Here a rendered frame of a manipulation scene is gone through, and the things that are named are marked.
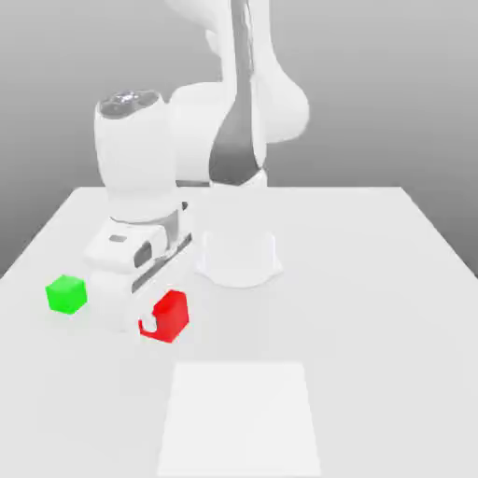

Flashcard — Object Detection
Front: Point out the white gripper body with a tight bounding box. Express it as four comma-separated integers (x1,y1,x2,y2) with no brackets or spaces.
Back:
88,232,195,333

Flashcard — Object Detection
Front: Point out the small red cube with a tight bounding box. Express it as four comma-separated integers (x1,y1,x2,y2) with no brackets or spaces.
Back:
137,289,190,344

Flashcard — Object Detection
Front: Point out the small green cube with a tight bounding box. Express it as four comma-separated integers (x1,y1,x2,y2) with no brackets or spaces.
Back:
45,274,89,316

